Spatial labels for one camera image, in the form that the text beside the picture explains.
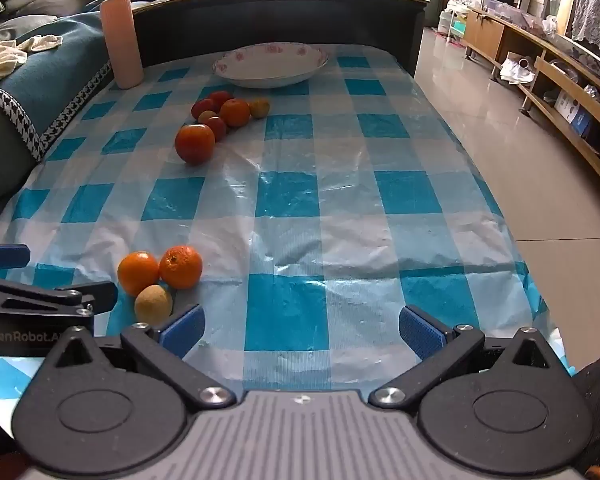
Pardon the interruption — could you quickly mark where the wooden television cabinet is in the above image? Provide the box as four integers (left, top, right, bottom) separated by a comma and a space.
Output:
462, 7, 600, 201

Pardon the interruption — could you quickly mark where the orange mandarin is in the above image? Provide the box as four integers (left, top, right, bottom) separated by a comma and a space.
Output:
219, 98, 252, 128
117, 251, 161, 297
159, 245, 204, 290

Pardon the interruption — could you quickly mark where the pink ribbed cylinder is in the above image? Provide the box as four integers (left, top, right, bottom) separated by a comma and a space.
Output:
99, 0, 144, 90

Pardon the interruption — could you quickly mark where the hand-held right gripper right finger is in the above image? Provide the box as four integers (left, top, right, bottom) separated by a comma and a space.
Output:
369, 304, 568, 409

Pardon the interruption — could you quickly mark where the white floral bowl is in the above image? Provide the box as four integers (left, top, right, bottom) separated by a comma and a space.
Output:
212, 42, 330, 89

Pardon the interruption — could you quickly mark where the large red tomato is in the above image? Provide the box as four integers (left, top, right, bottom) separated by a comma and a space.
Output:
174, 123, 216, 165

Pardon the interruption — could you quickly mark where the blue box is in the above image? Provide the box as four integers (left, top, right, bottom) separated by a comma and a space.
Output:
570, 110, 593, 138

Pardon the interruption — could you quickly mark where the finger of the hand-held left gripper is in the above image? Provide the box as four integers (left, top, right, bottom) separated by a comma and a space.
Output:
0, 242, 31, 271
0, 275, 119, 319

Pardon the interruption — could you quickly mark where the teal blanket houndstooth edge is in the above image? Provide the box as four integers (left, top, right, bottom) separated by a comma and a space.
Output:
0, 7, 113, 161

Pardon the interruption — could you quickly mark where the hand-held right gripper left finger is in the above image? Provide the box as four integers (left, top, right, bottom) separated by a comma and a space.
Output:
42, 304, 237, 409

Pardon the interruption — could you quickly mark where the white plastic drawer unit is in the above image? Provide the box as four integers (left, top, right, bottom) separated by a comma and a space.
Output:
437, 0, 468, 43

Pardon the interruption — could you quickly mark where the dark glass-top table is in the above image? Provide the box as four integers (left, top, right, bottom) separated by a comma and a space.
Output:
130, 0, 428, 78

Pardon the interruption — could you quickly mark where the blue checkered tablecloth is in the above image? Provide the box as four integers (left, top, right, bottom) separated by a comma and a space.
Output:
0, 42, 576, 413

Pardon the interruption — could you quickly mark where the white crumpled bag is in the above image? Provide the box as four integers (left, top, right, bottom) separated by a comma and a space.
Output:
500, 57, 537, 85

